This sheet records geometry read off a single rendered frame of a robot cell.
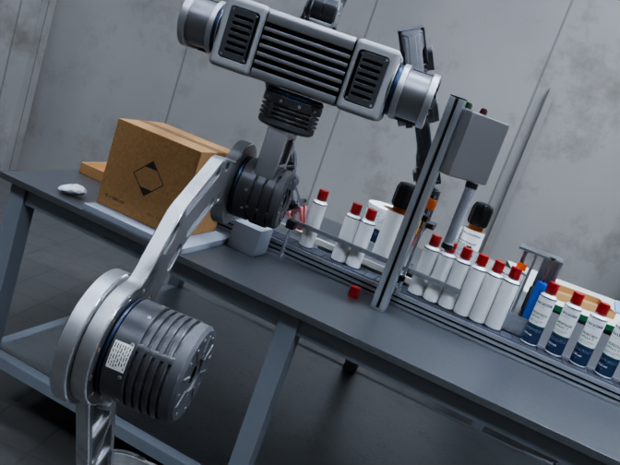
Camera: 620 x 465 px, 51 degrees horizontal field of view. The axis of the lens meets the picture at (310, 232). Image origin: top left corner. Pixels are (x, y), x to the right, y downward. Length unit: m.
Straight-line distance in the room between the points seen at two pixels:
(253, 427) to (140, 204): 0.73
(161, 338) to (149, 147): 0.99
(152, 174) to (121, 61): 3.25
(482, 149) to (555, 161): 2.78
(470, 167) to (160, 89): 3.44
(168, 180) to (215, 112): 2.97
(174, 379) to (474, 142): 1.18
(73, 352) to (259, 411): 0.92
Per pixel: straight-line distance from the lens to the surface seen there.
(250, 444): 1.98
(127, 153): 2.05
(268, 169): 1.46
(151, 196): 2.00
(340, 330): 1.74
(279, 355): 1.85
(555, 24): 4.76
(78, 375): 1.13
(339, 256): 2.17
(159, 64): 5.08
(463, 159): 1.93
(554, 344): 2.12
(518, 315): 2.16
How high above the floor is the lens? 1.42
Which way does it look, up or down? 13 degrees down
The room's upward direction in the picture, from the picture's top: 19 degrees clockwise
